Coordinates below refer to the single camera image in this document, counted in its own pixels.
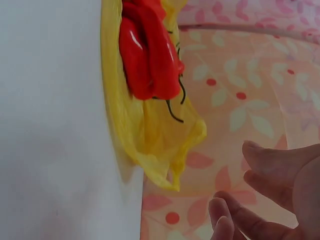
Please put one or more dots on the person's right hand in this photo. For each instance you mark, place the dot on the person's right hand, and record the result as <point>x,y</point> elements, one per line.
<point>305,190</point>

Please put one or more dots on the yellow plastic bag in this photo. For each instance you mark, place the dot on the yellow plastic bag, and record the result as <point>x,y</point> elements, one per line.
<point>155,140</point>

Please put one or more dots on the red chili pepper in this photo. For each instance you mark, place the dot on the red chili pepper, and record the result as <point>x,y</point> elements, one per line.
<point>135,62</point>
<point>165,62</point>
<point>147,6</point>

